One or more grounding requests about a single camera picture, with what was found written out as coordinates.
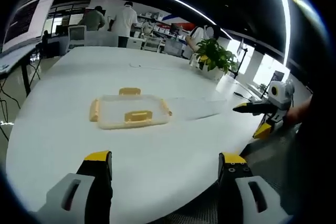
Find black tripod stand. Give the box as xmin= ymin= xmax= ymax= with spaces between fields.
xmin=232 ymin=38 xmax=249 ymax=80

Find curved ceiling light strip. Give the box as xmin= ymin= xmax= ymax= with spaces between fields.
xmin=269 ymin=0 xmax=292 ymax=65

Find large display screen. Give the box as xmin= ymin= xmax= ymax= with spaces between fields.
xmin=2 ymin=0 xmax=60 ymax=54

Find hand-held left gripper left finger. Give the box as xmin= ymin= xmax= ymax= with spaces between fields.
xmin=36 ymin=151 xmax=113 ymax=224

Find potted green plant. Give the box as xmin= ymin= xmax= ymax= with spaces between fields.
xmin=195 ymin=37 xmax=240 ymax=82

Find black cables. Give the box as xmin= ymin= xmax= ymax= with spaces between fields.
xmin=0 ymin=61 xmax=43 ymax=141

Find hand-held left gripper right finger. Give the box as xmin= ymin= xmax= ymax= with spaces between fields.
xmin=217 ymin=152 xmax=294 ymax=224

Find small dark monitor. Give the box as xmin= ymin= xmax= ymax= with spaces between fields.
xmin=271 ymin=70 xmax=286 ymax=82

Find person's right hand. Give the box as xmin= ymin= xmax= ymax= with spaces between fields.
xmin=287 ymin=96 xmax=314 ymax=125

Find clear lid with yellow plastic buckles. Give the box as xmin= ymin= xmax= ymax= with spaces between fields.
xmin=88 ymin=87 xmax=173 ymax=130

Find side desk with black legs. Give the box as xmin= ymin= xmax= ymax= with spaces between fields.
xmin=0 ymin=43 xmax=41 ymax=98

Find white framed chair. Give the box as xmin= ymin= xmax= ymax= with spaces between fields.
xmin=67 ymin=25 xmax=88 ymax=51

